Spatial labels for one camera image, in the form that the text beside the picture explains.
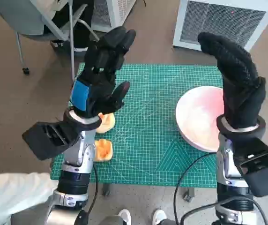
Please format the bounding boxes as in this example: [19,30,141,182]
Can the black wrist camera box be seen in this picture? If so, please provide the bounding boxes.
[233,137,268,197]
[22,121,83,161]

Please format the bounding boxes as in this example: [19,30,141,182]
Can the black table caster leg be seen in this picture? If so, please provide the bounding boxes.
[182,187,194,202]
[102,184,112,197]

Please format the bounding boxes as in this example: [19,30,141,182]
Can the green cutting mat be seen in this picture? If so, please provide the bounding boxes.
[50,62,228,188]

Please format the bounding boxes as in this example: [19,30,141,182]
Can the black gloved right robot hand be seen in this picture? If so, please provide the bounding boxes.
[197,32,267,130]

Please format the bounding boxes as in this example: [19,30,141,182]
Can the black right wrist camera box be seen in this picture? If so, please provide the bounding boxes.
[233,137,268,197]

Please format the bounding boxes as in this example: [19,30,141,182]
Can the round pale bread bun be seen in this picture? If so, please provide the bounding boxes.
[95,112,116,134]

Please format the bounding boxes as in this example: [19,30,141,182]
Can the small white vented cabinet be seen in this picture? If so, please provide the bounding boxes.
[90,0,137,28]

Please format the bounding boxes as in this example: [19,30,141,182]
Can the grey office chair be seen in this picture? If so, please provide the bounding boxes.
[0,0,100,75]

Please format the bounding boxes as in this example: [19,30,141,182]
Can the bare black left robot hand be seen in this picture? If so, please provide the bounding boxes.
[69,26,137,119]

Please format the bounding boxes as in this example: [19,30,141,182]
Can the orange toasted bread piece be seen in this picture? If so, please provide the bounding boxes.
[93,139,113,162]

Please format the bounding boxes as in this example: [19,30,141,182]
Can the person's white shoe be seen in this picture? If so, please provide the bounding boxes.
[152,209,166,225]
[118,209,131,225]

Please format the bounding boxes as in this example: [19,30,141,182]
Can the person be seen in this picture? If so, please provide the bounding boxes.
[0,172,57,225]
[44,0,95,51]

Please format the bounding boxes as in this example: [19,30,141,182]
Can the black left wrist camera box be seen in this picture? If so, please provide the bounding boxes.
[22,121,83,161]

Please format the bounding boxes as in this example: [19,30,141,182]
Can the pink bowl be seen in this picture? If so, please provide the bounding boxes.
[175,85,226,153]

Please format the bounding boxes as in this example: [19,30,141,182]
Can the large white vented cabinet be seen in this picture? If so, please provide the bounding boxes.
[172,0,268,51]

